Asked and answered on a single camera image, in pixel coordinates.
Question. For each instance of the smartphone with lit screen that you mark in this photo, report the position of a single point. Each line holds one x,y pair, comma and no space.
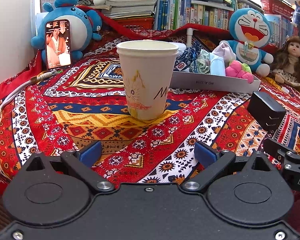
58,45

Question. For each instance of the crumpled white paper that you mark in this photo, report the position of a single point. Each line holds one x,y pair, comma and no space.
285,90

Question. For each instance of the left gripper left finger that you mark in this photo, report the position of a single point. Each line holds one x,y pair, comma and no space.
80,163

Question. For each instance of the brown haired doll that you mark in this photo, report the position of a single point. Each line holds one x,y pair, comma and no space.
286,65

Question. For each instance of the blue round plush toy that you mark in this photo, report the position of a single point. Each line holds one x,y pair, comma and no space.
84,26

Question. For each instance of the white pink towel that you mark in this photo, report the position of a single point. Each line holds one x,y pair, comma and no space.
224,51

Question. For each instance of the stack of books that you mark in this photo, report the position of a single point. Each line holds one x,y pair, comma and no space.
127,8

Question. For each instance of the white paper cup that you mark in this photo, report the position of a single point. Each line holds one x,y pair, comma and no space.
147,68

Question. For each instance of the red plastic basket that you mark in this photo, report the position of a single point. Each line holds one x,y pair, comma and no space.
277,7

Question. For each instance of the white shallow box tray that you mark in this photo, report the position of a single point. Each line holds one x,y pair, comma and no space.
186,80

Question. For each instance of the blue patterned scrunchie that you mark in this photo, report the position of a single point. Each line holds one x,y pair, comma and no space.
186,61

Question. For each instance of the light blue face mask pack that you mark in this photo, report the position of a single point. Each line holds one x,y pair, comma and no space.
217,66

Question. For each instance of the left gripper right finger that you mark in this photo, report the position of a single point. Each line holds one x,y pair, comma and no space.
216,164

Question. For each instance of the Doraemon plush toy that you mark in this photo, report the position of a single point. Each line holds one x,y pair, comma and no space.
251,31

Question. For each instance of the green checked scrunchie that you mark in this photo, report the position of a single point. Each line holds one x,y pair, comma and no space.
201,63

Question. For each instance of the green and pink bow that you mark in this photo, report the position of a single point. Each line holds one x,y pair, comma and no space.
239,70

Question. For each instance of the white pvc pipe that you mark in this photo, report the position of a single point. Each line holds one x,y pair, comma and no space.
189,35

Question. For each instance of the row of upright books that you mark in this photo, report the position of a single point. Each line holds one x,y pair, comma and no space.
173,14

